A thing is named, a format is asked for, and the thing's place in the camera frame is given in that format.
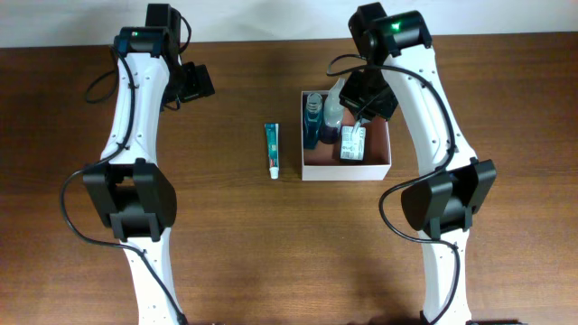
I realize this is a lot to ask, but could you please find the clear spray bottle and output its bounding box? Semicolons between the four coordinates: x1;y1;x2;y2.
321;78;346;144

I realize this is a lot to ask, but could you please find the green soap box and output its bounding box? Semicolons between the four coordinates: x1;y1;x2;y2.
340;126;366;162

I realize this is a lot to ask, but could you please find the teal mouthwash bottle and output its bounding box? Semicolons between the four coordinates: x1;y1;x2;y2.
303;92;323;150

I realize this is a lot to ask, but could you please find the green toothpaste tube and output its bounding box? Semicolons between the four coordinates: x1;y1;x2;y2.
265;123;280;180

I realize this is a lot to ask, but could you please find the blue white toothbrush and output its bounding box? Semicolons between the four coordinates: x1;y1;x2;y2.
352;118;364;135

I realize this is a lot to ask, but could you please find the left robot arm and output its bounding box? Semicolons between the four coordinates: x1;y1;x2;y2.
81;4;215;324

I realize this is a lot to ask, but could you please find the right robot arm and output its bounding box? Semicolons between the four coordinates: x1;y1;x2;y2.
340;3;497;324

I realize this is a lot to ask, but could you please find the white square cardboard box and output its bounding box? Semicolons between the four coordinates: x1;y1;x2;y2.
300;117;392;181

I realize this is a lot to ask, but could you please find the right black cable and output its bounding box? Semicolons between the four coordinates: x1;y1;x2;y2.
325;53;461;325

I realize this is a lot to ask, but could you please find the black cable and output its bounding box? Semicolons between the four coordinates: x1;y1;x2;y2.
325;53;461;325
59;44;189;325

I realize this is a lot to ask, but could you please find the left black cable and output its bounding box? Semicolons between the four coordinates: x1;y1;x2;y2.
59;44;189;325

